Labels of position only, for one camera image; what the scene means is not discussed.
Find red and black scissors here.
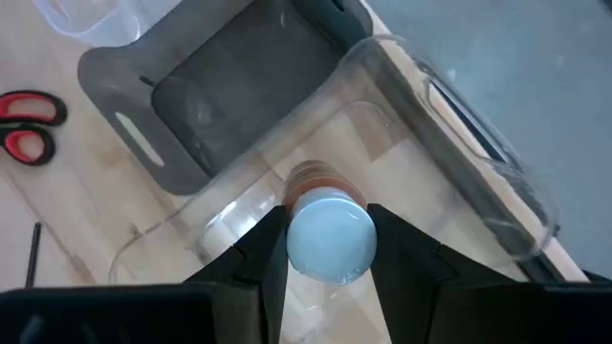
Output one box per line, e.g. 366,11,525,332
0,90,68,167

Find grey plastic bin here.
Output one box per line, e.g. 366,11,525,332
76,0,374,196

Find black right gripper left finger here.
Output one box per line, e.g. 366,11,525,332
184,205,291,344

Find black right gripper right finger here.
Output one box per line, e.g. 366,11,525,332
366,204,527,344

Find clear plastic bin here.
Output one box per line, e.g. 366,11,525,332
107,33,560,344

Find small brown paint bottle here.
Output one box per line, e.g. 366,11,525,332
282,160,379,287

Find thin black paintbrush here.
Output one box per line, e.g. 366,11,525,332
24,222,43,289

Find frosted translucent plastic bin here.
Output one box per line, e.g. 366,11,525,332
32,0,183,48

